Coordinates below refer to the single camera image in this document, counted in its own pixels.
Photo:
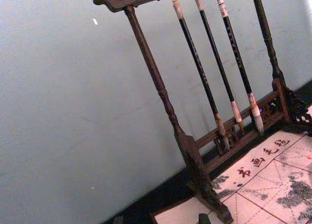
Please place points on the black brush with brown tip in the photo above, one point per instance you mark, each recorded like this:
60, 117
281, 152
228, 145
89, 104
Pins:
217, 55

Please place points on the dark wooden brush rack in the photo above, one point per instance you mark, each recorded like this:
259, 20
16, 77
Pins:
146, 55

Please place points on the black brush with mottled grip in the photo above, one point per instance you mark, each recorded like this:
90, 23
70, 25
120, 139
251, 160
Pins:
198, 65

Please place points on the white sheet with dark border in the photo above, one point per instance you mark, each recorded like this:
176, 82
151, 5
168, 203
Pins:
178, 213

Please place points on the white felt mat, red grid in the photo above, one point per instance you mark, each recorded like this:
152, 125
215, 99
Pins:
265, 185

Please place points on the black brush with white bristles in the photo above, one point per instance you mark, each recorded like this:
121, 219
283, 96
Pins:
235, 50

